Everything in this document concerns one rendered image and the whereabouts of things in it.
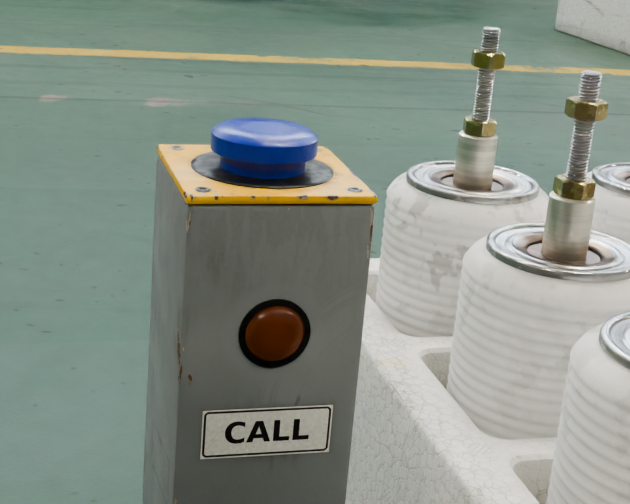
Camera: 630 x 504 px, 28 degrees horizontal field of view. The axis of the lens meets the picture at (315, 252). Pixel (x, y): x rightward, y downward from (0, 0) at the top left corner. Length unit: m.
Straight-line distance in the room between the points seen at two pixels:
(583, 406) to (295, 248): 0.14
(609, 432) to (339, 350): 0.11
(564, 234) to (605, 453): 0.14
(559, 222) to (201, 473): 0.22
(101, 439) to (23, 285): 0.32
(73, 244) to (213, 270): 0.90
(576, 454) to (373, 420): 0.17
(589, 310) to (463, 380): 0.08
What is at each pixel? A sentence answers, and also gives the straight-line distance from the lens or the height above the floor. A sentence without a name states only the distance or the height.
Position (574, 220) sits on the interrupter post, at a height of 0.27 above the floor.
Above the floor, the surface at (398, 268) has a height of 0.21.
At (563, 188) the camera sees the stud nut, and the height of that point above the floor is 0.29.
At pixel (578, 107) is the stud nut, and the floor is 0.32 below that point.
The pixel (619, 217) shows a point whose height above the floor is 0.24.
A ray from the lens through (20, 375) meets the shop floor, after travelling 1.04.
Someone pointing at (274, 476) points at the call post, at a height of 0.20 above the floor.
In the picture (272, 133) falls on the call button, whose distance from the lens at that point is 0.46.
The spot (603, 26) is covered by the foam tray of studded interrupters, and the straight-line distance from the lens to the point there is 3.01.
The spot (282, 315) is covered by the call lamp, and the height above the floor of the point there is 0.27.
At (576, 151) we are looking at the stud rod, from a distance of 0.60.
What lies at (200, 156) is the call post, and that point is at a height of 0.32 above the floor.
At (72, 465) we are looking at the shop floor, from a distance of 0.91.
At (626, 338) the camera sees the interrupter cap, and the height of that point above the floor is 0.25.
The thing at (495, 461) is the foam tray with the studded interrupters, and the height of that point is 0.18.
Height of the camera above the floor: 0.44
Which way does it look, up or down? 19 degrees down
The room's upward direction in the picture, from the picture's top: 5 degrees clockwise
